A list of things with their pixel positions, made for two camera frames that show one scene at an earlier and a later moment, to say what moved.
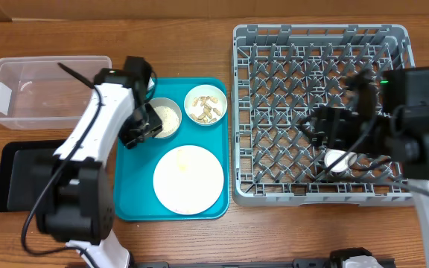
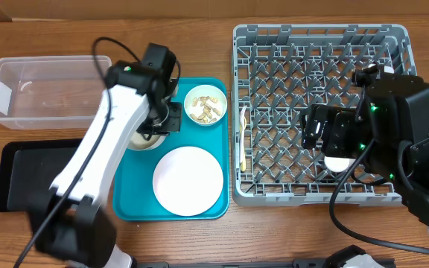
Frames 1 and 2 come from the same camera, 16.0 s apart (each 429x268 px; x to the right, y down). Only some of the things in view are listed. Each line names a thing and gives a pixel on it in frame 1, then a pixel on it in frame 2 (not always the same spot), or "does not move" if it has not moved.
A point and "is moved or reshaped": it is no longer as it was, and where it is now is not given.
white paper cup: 331,155 does not move
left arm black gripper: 153,125 → 173,123
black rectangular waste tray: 24,174 does not move
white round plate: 188,179 does not move
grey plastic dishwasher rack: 281,74 does not move
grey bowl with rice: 170,115 is moved or reshaped
